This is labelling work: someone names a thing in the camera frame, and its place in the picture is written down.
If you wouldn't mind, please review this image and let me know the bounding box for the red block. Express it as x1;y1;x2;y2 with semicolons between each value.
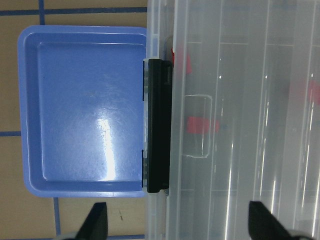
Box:
186;116;220;134
170;47;193;75
307;80;320;105

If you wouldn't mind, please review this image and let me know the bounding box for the blue plastic tray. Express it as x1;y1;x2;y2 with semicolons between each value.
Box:
17;25;147;198

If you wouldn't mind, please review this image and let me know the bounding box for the black box latch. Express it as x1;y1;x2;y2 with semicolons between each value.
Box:
144;58;173;194

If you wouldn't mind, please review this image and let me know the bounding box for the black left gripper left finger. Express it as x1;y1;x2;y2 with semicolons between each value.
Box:
75;202;108;240

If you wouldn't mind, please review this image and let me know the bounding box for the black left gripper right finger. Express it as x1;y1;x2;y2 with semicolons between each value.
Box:
248;201;298;240

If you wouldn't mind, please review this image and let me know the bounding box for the clear ribbed box lid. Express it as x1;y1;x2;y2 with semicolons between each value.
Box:
165;0;320;240

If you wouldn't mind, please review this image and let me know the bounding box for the clear plastic storage box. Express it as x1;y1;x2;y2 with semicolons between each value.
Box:
144;0;320;240

